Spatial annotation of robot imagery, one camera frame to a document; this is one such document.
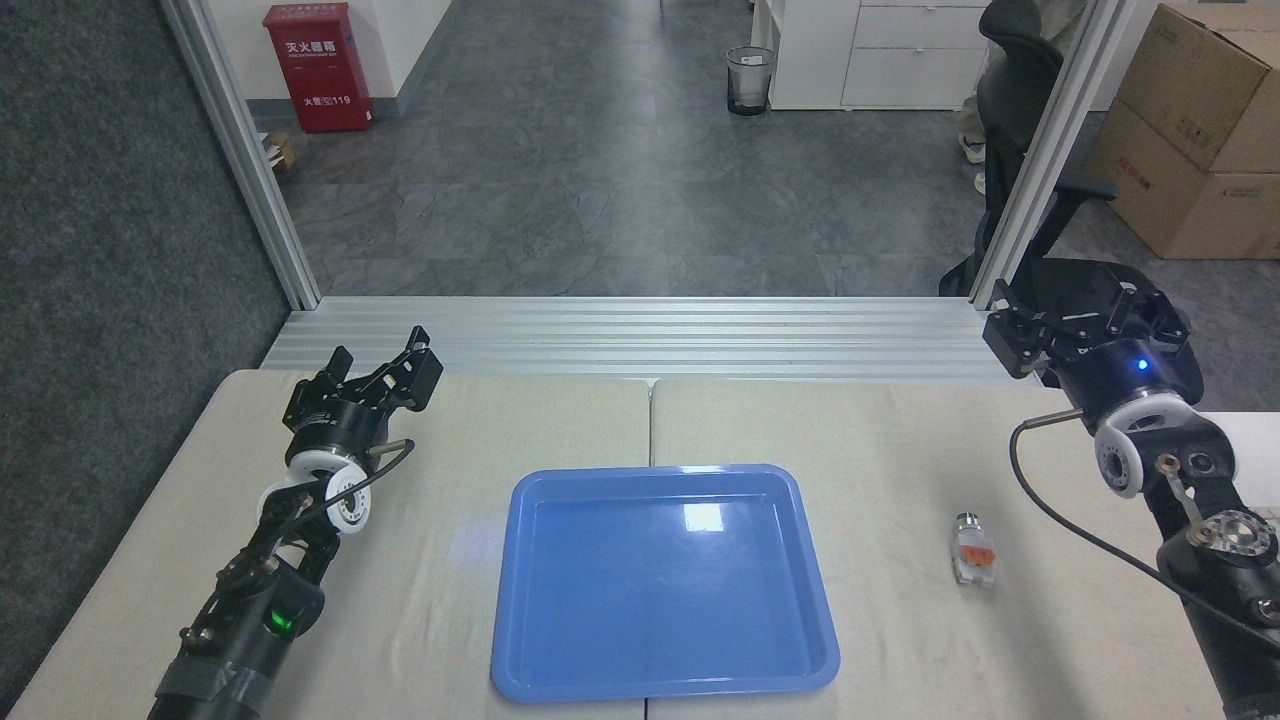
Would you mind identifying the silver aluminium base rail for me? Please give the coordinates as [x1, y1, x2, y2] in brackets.
[260, 296, 1046, 387]

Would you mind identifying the black office chair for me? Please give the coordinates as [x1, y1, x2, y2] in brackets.
[938, 0, 1206, 409]

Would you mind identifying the blue plastic tray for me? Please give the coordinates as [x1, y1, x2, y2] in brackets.
[490, 463, 841, 703]

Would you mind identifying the white drawer cabinet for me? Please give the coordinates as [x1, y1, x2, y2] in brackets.
[750, 0, 993, 111]

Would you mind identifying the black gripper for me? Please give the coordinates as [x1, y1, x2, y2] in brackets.
[283, 326, 444, 466]
[983, 283, 1206, 422]

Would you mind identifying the silver aluminium post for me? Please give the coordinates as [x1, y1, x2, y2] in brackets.
[968, 0, 1141, 311]
[160, 0, 322, 309]

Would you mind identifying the person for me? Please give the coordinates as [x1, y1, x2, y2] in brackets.
[955, 0, 1089, 196]

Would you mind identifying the grey mesh trash bin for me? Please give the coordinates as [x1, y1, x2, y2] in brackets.
[726, 46, 777, 117]

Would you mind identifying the red fire extinguisher box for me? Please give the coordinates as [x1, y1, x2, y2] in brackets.
[262, 3, 374, 134]

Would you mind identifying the brown cardboard box red print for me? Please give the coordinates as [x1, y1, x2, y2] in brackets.
[1083, 100, 1280, 261]

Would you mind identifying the white orange switch part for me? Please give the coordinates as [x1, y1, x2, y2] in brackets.
[952, 512, 998, 588]

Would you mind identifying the large brown cardboard box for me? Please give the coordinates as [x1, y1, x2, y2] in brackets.
[1115, 3, 1280, 176]

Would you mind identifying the white desk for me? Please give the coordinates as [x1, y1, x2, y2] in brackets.
[1200, 410, 1280, 521]

